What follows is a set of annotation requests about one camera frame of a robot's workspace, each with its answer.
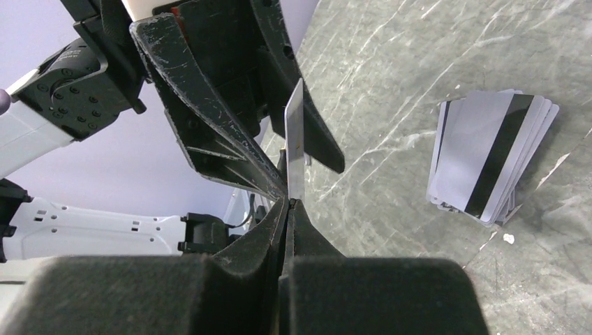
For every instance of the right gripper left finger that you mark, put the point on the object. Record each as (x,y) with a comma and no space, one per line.
(231,292)

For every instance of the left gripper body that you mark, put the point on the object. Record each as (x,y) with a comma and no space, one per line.
(224,37)

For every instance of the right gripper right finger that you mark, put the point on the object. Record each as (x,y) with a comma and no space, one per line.
(321,291)

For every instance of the silver credit card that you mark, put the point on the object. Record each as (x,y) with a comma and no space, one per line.
(294,142)

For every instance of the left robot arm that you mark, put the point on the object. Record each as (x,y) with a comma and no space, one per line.
(154,106)

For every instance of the silver card stack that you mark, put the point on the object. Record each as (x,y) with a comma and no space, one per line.
(483,145)

